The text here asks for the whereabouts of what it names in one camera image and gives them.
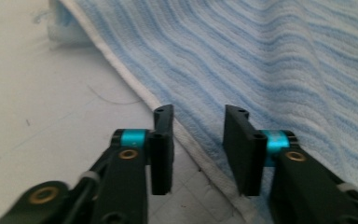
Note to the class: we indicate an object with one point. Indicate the white foam mat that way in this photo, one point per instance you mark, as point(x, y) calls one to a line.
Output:
point(43, 109)

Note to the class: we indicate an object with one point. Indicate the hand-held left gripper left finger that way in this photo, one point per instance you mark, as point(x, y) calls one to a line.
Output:
point(161, 155)

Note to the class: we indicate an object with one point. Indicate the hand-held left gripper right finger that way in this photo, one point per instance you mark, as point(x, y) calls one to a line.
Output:
point(245, 155)

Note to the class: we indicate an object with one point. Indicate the light blue striped towel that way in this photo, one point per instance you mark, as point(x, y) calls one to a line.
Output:
point(245, 56)

